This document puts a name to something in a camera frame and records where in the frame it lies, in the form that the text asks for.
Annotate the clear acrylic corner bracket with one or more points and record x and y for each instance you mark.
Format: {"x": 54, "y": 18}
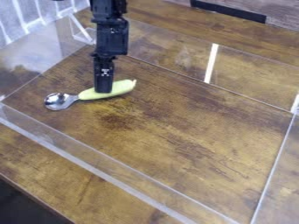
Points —
{"x": 82, "y": 34}

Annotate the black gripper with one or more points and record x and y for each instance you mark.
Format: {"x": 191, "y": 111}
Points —
{"x": 111, "y": 44}

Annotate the clear acrylic enclosure wall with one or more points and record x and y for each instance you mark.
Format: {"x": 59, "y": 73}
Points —
{"x": 200, "y": 141}

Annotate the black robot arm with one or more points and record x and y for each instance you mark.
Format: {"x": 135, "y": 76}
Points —
{"x": 106, "y": 9}

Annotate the black bar in background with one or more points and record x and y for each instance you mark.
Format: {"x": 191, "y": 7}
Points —
{"x": 229, "y": 11}

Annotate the green handled metal spoon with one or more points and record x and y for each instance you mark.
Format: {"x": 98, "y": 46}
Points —
{"x": 59, "y": 101}

